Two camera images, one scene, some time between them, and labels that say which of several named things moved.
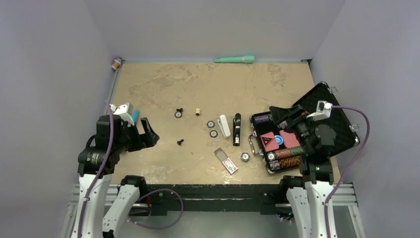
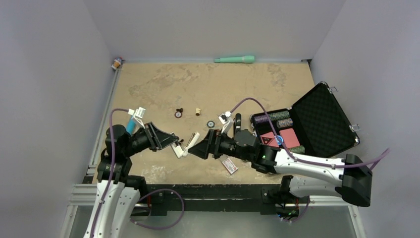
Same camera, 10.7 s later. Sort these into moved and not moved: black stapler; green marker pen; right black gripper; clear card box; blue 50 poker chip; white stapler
Moved: white stapler; right black gripper
Not moved: clear card box; green marker pen; black stapler; blue 50 poker chip
